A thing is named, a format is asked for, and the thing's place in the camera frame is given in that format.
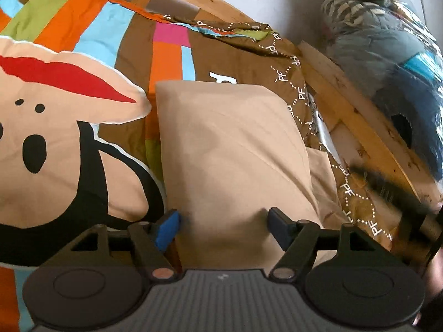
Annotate colourful striped bed cover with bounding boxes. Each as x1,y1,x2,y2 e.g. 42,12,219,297
1,0,392,331

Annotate wooden bed frame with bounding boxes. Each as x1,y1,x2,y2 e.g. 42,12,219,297
89,0,443,260

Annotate bagged clothes pile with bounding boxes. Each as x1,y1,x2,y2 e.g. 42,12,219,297
321,0,442,181

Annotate beige hooded sweatshirt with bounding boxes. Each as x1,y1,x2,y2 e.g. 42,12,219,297
155,81,345,271

